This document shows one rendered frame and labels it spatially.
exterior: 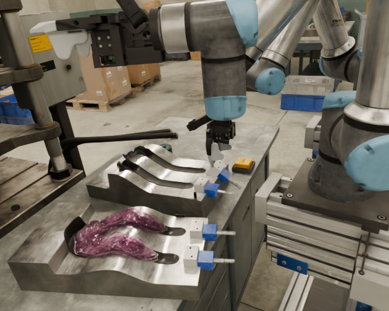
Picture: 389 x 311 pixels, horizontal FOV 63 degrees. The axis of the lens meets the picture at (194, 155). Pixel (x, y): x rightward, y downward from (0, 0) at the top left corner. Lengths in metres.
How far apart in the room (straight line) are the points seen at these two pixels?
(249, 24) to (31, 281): 0.84
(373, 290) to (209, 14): 0.61
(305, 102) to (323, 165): 3.54
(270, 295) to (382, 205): 1.21
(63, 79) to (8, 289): 1.00
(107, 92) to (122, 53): 4.47
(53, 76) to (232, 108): 1.23
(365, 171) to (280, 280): 1.45
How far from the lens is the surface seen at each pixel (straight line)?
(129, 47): 0.56
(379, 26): 0.57
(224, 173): 1.15
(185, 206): 1.07
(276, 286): 1.95
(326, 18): 1.20
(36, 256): 0.97
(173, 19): 0.53
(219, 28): 0.52
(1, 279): 1.14
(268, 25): 0.65
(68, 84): 1.72
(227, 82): 0.53
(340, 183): 0.77
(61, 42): 0.58
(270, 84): 0.91
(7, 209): 1.49
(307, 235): 0.88
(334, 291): 1.71
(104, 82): 4.99
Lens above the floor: 1.49
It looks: 27 degrees down
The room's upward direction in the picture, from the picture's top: 6 degrees counter-clockwise
